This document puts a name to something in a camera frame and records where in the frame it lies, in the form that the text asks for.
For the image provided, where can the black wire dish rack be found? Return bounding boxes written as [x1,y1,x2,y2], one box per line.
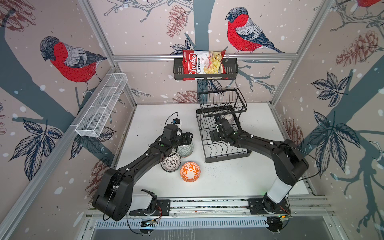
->
[196,89,251,163]

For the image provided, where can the aluminium mounting rail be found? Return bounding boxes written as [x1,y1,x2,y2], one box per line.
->
[154,195,335,218]

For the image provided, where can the black wall basket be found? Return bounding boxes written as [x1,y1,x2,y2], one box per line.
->
[174,58,239,81]

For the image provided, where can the green patterned bowl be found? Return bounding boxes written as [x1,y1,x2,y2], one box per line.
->
[177,143,194,158]

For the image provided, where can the white mesh wall shelf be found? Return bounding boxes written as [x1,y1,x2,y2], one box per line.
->
[75,73,128,138]

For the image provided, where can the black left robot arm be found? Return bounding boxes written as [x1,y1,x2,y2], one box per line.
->
[92,124,194,221]

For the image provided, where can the pink striped bowl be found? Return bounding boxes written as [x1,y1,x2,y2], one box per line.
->
[224,114,235,125]

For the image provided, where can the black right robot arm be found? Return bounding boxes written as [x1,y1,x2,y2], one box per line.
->
[210,118,309,213]

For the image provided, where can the red cassava chips bag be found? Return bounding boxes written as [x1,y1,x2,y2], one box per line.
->
[183,50,226,75]

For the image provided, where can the orange floral bowl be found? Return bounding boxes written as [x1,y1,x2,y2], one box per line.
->
[180,162,201,183]

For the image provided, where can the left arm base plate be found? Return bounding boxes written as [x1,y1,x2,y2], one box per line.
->
[129,200,171,217]

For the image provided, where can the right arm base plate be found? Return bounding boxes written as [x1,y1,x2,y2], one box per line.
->
[247,198,291,215]

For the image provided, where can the black white lattice bowl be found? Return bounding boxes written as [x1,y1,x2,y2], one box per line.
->
[161,151,181,173]

